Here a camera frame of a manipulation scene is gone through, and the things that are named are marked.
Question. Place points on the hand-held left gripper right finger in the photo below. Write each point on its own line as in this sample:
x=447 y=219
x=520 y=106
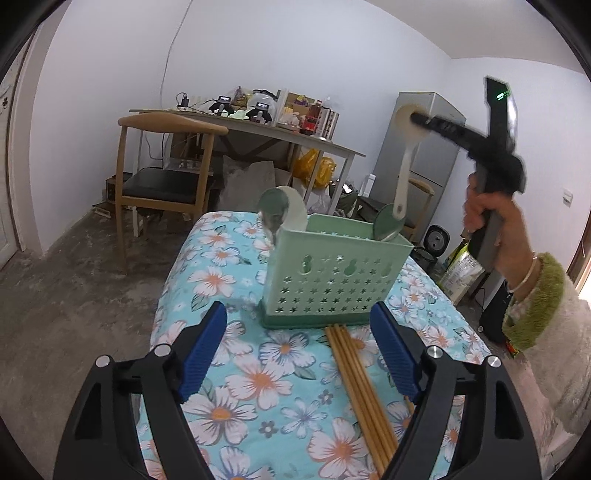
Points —
x=397 y=355

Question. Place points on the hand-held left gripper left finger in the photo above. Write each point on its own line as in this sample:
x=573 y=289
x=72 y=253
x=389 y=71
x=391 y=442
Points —
x=203 y=350

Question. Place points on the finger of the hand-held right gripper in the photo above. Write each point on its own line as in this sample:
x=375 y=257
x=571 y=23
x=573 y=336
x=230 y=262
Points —
x=448 y=130

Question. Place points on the bundle of wooden chopsticks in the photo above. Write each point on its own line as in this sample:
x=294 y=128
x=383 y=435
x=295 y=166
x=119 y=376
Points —
x=355 y=383

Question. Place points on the beige rice paddle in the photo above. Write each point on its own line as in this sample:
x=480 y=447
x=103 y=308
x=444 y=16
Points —
x=405 y=170

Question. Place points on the green perforated utensil holder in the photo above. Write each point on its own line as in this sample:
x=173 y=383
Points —
x=332 y=258

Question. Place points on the metal spoon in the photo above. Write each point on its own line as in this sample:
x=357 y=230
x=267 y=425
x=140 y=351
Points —
x=272 y=207

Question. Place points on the beige ladle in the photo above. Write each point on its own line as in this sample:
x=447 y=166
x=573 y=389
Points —
x=298 y=207

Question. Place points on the person's right forearm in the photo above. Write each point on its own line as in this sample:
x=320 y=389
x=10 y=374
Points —
x=554 y=346

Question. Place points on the person's right hand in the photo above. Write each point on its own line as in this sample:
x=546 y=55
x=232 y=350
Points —
x=517 y=240

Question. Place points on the silver fridge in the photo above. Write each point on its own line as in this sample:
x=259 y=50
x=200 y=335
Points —
x=443 y=175

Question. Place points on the blue floral quilt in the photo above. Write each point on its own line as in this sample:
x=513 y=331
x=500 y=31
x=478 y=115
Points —
x=258 y=383

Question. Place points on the white bottle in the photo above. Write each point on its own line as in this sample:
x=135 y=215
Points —
x=371 y=184

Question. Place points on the yellow white rice sack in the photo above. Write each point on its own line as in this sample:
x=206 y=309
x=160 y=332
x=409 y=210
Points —
x=457 y=277

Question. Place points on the black rice cooker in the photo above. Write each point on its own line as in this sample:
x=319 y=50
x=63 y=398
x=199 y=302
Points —
x=436 y=237

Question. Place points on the wooden chair black seat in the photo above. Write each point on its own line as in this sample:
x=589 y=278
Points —
x=367 y=204
x=157 y=184

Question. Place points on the patterned metal canister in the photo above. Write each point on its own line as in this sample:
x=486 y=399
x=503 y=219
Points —
x=330 y=124

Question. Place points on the dark green bag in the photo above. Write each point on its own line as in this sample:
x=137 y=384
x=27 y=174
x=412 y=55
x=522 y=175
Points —
x=344 y=196

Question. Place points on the yellow plastic bag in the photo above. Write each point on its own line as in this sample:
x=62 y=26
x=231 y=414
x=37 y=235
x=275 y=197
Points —
x=314 y=168

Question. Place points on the small cardboard box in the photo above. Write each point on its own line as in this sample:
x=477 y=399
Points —
x=298 y=100

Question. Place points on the tall clear container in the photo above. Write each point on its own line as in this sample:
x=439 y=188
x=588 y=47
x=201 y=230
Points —
x=281 y=108

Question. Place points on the wooden table white legs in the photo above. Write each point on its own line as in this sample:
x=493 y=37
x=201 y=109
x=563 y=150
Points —
x=277 y=134

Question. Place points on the white power strip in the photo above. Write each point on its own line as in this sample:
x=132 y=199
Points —
x=102 y=211

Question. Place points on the grey sack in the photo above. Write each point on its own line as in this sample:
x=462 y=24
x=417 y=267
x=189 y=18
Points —
x=249 y=184

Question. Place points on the dark box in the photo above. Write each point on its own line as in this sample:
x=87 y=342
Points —
x=113 y=189

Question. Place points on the white plastic bag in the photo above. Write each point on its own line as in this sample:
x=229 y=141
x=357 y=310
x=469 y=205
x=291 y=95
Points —
x=263 y=102

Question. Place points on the black device with screen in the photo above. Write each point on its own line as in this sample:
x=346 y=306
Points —
x=259 y=113
x=221 y=105

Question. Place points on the brown snack bag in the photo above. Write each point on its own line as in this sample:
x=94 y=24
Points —
x=241 y=95

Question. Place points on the white panelled door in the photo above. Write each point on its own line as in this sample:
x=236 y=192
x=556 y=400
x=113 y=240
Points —
x=7 y=207

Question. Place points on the black charger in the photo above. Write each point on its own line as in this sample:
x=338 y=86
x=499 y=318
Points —
x=183 y=101

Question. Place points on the white wall socket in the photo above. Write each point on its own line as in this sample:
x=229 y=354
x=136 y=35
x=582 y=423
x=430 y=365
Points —
x=567 y=198

